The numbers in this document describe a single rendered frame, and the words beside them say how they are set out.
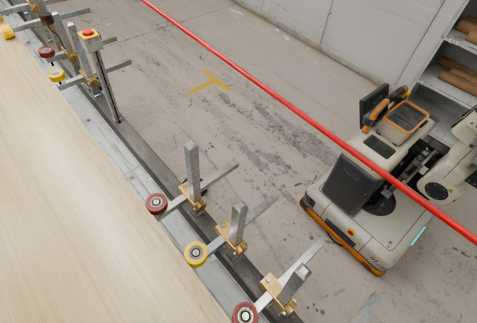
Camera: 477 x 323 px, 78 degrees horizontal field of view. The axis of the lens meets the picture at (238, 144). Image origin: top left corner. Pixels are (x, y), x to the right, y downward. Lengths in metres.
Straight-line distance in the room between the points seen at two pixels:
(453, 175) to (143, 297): 1.39
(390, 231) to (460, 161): 0.64
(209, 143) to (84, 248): 1.58
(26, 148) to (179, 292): 0.89
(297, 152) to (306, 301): 1.15
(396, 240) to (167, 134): 1.86
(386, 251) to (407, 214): 0.33
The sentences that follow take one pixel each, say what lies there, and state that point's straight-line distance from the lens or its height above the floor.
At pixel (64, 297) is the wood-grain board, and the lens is 1.13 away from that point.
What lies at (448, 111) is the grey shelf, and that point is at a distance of 3.44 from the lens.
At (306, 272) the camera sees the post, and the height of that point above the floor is 1.12.
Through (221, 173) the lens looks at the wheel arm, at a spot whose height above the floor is 0.82.
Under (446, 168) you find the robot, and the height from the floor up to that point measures 0.87.
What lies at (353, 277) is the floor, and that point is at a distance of 2.17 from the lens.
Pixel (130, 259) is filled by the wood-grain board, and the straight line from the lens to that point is 1.10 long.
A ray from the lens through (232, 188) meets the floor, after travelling 2.25.
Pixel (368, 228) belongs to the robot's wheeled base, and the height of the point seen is 0.28.
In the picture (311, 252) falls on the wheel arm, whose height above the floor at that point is 0.82.
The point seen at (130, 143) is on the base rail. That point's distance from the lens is 1.65.
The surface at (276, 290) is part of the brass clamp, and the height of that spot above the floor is 0.83.
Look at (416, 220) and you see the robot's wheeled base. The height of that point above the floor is 0.28.
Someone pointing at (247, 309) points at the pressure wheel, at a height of 0.91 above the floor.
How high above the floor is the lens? 1.91
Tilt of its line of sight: 49 degrees down
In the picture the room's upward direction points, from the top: 6 degrees clockwise
